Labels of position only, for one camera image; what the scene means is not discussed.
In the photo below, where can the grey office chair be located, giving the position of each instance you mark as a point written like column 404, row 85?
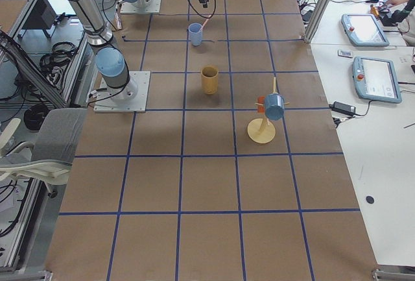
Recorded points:
column 49, row 158

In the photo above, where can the teach pendant near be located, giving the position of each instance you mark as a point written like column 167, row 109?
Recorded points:
column 375, row 79

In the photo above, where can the bamboo cylinder holder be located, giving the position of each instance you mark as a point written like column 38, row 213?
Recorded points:
column 210, row 79

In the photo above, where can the aluminium frame post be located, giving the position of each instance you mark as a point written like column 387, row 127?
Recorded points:
column 315, row 20

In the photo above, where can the person hand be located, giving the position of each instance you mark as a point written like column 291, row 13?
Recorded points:
column 395, row 2

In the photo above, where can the teach pendant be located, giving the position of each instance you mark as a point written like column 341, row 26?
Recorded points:
column 375, row 79
column 363, row 30

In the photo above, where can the dark blue hanging cup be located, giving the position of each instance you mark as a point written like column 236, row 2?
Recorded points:
column 274, row 106

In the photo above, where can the light blue plastic cup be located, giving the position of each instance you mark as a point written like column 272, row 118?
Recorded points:
column 195, row 34

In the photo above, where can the teach pendant far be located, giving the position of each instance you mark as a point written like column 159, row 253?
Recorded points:
column 363, row 30

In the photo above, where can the wooden mug tree stand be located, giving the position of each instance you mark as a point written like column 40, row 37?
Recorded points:
column 262, row 130

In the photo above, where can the pink chopstick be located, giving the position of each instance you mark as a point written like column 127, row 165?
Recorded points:
column 204, row 24

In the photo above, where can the orange hanging cup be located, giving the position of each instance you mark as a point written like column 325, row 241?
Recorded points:
column 261, row 104

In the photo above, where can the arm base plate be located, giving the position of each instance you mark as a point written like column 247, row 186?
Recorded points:
column 153, row 8
column 132, row 99

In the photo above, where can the black power brick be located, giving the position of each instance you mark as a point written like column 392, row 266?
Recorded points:
column 343, row 108

